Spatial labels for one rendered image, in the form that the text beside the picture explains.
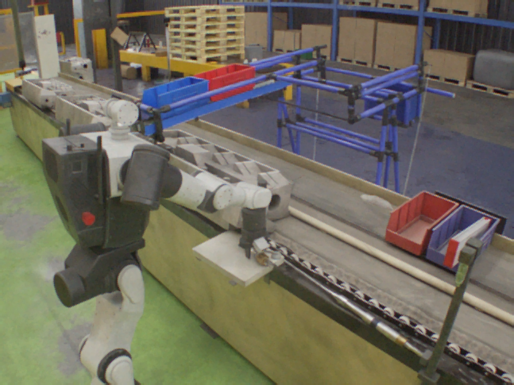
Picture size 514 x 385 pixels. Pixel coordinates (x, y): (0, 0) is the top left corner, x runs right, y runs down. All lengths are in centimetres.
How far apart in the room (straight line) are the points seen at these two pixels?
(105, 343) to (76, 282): 28
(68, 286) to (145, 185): 42
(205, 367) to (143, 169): 145
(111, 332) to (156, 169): 64
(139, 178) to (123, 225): 24
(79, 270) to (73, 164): 34
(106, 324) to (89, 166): 57
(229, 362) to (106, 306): 101
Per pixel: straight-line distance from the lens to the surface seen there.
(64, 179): 110
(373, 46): 1175
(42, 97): 430
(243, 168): 200
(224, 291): 201
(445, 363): 136
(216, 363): 227
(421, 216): 208
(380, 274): 166
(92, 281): 126
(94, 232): 118
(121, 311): 138
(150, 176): 100
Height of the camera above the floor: 173
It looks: 26 degrees down
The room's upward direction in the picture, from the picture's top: straight up
